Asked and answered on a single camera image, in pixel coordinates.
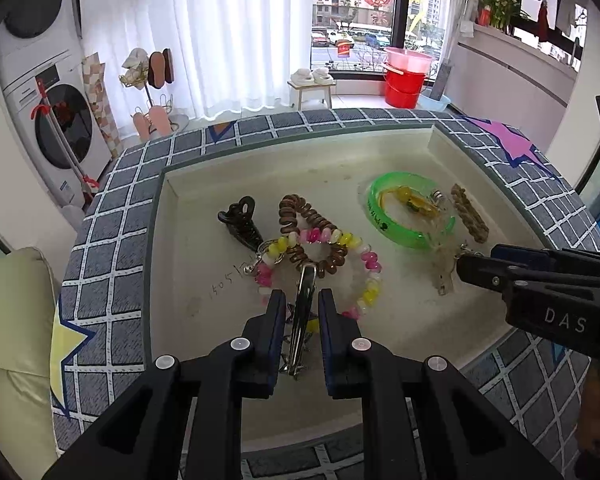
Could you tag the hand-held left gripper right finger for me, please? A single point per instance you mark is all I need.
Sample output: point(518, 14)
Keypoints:
point(326, 330)

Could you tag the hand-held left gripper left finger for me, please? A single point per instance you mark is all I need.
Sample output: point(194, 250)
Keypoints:
point(279, 330)

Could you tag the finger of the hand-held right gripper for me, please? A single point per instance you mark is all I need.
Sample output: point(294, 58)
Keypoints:
point(545, 259)
point(485, 272)

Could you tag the silver hair clip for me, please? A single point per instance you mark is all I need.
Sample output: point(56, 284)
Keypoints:
point(305, 290)

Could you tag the cream shallow tray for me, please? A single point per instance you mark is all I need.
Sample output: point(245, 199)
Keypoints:
point(330, 185)

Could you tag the black hair claw clip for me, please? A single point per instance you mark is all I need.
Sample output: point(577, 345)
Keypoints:
point(242, 225)

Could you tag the light blue basin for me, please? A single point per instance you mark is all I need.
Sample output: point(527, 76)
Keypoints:
point(436, 104)

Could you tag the white counter cabinet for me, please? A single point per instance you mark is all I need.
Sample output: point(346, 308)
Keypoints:
point(510, 85)

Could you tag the grey washboard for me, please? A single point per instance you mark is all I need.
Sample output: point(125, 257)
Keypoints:
point(441, 80)

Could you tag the red bucket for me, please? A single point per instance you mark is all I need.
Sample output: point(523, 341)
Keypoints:
point(404, 90)

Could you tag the pink basin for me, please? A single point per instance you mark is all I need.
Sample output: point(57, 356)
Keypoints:
point(410, 60)

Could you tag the hanging red garment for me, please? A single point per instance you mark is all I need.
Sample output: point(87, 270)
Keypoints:
point(543, 22)

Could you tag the pink slipper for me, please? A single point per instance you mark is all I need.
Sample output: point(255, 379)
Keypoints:
point(141, 127)
point(160, 120)

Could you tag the small wooden stool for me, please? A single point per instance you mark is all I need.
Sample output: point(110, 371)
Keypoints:
point(310, 87)

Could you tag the white shoe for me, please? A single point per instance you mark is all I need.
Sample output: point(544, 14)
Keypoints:
point(301, 76)
point(323, 75)

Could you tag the potted green plant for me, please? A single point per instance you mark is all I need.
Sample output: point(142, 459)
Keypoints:
point(500, 2)

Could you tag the small red lantern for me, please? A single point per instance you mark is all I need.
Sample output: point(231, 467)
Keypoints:
point(343, 50)

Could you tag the brown slipper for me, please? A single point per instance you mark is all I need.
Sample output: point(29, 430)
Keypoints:
point(155, 67)
point(168, 65)

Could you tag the white washing machine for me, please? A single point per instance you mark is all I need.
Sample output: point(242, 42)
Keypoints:
point(65, 130)

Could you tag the checkered paper bag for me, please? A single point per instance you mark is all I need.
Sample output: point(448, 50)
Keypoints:
point(97, 90)

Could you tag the white plush slipper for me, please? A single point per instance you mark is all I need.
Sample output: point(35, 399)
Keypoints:
point(134, 62)

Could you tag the white sheer curtain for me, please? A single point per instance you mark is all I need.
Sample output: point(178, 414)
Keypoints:
point(220, 25)

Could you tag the white dryer black door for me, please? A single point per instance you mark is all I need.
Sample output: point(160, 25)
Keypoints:
point(30, 5)

